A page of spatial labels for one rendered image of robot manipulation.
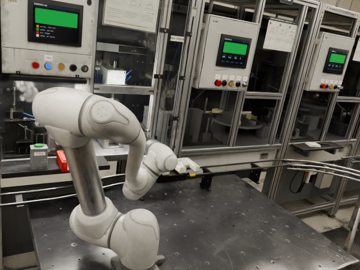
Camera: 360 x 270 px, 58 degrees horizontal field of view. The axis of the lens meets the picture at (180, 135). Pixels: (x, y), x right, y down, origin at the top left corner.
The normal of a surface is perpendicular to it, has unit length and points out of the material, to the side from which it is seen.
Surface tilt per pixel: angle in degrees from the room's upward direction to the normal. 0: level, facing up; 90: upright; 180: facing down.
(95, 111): 59
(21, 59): 90
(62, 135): 121
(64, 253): 0
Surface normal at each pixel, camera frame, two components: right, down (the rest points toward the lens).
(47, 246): 0.14, -0.94
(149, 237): 0.56, 0.07
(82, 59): 0.48, 0.34
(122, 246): -0.35, 0.22
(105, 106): -0.07, -0.15
